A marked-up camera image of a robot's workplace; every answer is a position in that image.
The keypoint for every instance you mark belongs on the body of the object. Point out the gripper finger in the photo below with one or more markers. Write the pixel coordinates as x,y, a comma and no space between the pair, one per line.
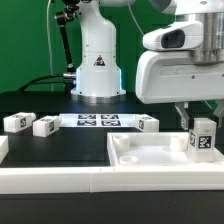
181,108
219,111

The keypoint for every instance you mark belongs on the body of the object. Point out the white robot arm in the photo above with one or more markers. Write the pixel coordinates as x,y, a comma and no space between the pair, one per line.
99,77

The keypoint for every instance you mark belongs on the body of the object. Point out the white fence rail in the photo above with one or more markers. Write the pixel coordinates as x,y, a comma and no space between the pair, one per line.
4,148
109,179

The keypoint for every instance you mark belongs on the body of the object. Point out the white left fence rail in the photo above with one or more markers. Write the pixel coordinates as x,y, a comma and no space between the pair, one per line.
4,148

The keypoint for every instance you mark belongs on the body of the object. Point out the white front fence rail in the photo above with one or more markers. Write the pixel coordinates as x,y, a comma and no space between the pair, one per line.
109,179

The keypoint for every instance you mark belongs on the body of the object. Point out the white square table top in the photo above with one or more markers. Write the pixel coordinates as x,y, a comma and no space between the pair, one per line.
148,149

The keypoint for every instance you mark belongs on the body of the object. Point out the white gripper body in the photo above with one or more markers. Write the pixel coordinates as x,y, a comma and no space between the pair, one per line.
166,71

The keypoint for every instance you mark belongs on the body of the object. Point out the white marker base plate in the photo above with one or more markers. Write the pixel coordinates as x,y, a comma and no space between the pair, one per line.
97,120

